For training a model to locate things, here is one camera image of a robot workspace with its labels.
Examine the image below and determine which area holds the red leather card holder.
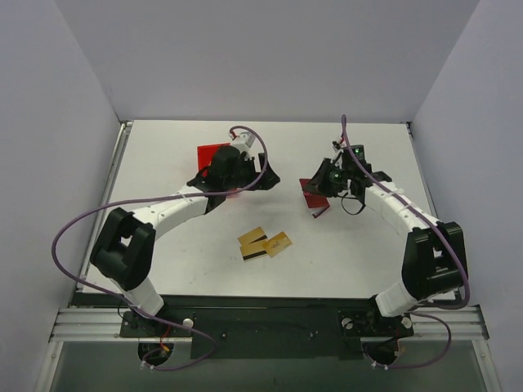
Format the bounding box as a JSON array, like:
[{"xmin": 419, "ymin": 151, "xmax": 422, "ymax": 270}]
[{"xmin": 299, "ymin": 178, "xmax": 330, "ymax": 219}]

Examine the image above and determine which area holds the gold card with logo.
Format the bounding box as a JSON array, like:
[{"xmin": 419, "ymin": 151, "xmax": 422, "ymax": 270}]
[{"xmin": 262, "ymin": 232, "xmax": 293, "ymax": 258}]

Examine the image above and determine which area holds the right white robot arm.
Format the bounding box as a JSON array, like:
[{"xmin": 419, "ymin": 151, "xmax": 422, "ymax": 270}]
[{"xmin": 303, "ymin": 141, "xmax": 470, "ymax": 334}]

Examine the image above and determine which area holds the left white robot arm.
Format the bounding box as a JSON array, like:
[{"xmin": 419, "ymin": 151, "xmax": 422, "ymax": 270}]
[{"xmin": 90, "ymin": 145, "xmax": 280, "ymax": 336}]

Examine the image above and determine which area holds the gold card upper left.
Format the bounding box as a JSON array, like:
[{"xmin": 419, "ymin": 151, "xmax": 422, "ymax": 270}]
[{"xmin": 238, "ymin": 226, "xmax": 267, "ymax": 246}]

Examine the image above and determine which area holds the gold card magnetic stripe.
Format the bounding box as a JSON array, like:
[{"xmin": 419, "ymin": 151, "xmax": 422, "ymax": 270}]
[{"xmin": 240, "ymin": 240, "xmax": 267, "ymax": 262}]

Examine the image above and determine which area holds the red plastic bin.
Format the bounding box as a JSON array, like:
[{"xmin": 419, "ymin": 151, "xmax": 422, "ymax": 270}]
[{"xmin": 195, "ymin": 143, "xmax": 242, "ymax": 194}]

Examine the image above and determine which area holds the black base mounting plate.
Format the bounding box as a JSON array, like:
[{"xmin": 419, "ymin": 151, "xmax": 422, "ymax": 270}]
[{"xmin": 120, "ymin": 296, "xmax": 413, "ymax": 360}]

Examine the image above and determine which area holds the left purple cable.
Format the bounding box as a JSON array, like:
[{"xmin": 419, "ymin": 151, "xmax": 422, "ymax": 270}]
[{"xmin": 51, "ymin": 125, "xmax": 270, "ymax": 295}]

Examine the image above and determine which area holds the purple cable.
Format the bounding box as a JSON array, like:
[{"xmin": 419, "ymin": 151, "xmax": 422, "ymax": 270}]
[
  {"xmin": 339, "ymin": 114, "xmax": 471, "ymax": 307},
  {"xmin": 51, "ymin": 125, "xmax": 270, "ymax": 295}
]

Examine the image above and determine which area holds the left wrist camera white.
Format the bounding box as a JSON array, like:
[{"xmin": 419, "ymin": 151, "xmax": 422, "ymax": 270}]
[{"xmin": 230, "ymin": 131, "xmax": 256, "ymax": 154}]

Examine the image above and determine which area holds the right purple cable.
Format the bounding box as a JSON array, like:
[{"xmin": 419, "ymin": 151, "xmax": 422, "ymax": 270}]
[{"xmin": 339, "ymin": 114, "xmax": 471, "ymax": 307}]

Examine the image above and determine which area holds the aluminium front rail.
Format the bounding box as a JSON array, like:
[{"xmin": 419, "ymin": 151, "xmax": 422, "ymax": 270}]
[{"xmin": 48, "ymin": 305, "xmax": 490, "ymax": 343}]

